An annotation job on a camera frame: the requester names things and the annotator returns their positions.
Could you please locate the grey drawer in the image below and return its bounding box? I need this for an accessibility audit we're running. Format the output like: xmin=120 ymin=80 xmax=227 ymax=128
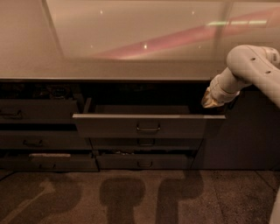
xmin=0 ymin=99 xmax=80 ymax=124
xmin=73 ymin=98 xmax=226 ymax=138
xmin=96 ymin=154 xmax=193 ymax=170
xmin=0 ymin=154 xmax=99 ymax=172
xmin=0 ymin=131 xmax=91 ymax=150
xmin=91 ymin=138 xmax=202 ymax=151

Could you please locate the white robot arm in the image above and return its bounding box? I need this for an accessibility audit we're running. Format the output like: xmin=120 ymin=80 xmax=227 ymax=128
xmin=201 ymin=45 xmax=280 ymax=109

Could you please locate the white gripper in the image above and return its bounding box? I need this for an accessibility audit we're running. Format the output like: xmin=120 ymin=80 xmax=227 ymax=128
xmin=201 ymin=73 xmax=250 ymax=109

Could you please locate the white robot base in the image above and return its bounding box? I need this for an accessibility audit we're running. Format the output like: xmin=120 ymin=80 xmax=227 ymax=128
xmin=269 ymin=188 xmax=280 ymax=224

